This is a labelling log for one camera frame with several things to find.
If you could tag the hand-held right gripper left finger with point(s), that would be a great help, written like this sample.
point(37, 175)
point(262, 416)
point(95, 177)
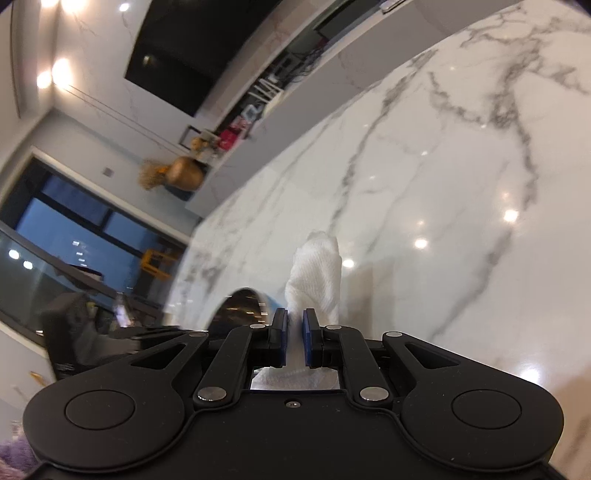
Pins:
point(279, 339)

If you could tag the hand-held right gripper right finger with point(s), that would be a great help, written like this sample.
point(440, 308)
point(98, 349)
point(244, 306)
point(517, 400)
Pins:
point(308, 339)

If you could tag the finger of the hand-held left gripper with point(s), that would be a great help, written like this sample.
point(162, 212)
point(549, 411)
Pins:
point(157, 338)
point(152, 328)

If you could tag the stainless steel bowl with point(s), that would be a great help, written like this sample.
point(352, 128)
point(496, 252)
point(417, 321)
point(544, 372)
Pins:
point(240, 309)

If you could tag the white cleaning cloth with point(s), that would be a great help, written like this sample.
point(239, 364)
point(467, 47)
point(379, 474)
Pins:
point(318, 267)

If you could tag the large glass window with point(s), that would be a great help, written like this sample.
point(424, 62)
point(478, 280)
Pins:
point(69, 230)

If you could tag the purple fuzzy cloth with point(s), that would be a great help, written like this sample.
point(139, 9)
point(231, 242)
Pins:
point(16, 457)

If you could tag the dried flower bunch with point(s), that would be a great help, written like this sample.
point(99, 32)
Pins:
point(152, 174)

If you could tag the gold round vase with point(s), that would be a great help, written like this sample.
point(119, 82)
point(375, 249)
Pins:
point(184, 173)

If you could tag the small gold ornament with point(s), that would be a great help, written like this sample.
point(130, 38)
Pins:
point(198, 144)

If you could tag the red printed box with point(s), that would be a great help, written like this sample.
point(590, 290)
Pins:
point(226, 138)

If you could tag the long white counter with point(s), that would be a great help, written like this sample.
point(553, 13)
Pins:
point(300, 115)

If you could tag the small white device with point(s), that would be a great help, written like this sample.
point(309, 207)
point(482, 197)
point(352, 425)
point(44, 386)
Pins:
point(255, 110)

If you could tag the yellow frame object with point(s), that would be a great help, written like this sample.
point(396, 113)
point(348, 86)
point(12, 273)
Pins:
point(157, 265)

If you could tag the black wall television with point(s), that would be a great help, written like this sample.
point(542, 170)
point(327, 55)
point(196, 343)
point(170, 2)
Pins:
point(184, 55)

